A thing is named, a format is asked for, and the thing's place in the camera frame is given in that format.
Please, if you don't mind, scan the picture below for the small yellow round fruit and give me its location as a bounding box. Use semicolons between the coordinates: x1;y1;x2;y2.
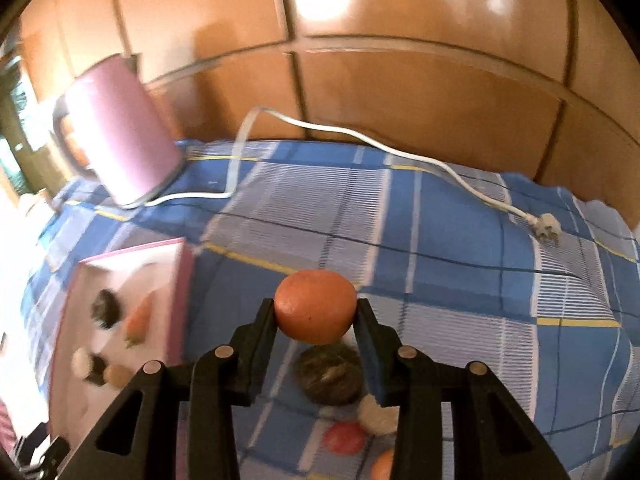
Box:
103;364;133;390

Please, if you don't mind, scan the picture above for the brown rough round fruit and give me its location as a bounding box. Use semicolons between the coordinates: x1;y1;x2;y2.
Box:
294;342;366;406

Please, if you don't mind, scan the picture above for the pink electric kettle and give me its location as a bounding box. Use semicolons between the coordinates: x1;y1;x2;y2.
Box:
52;55;183;209

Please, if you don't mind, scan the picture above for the blue plaid cloth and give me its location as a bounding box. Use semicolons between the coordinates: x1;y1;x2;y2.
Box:
20;140;640;480

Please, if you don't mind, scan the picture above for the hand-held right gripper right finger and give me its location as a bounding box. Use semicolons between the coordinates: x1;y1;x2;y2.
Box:
352;298;571;480

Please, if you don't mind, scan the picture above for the white power plug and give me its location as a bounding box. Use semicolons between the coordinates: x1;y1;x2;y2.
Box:
525;212;563;246

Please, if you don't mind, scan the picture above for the wooden panel wardrobe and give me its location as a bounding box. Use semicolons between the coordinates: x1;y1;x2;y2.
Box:
15;0;640;226

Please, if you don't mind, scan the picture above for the pink-edged white tray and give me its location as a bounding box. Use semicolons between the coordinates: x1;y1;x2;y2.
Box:
47;239;195;461

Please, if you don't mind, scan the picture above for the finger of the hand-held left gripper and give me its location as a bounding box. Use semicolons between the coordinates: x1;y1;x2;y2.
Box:
17;435;71;478

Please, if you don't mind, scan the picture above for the small tomato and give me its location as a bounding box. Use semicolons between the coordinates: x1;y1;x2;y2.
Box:
322;421;367;456

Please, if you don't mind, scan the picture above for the small carrot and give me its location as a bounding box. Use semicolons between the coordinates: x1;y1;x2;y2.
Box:
124;294;153;348

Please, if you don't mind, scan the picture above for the orange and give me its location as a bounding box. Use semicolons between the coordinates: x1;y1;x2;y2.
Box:
274;269;358;346
370;449;396;480

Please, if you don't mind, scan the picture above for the dark purple round fruit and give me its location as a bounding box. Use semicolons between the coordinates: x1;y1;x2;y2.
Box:
90;289;123;330

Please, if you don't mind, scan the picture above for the white kettle power cord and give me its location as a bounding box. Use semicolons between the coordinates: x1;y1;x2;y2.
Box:
145;106;531;221

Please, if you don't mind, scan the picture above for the dark red cloth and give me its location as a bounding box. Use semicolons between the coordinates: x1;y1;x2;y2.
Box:
0;400;21;453

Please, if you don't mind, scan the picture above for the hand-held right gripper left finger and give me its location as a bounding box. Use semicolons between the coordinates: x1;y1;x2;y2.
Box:
57;299;278;480

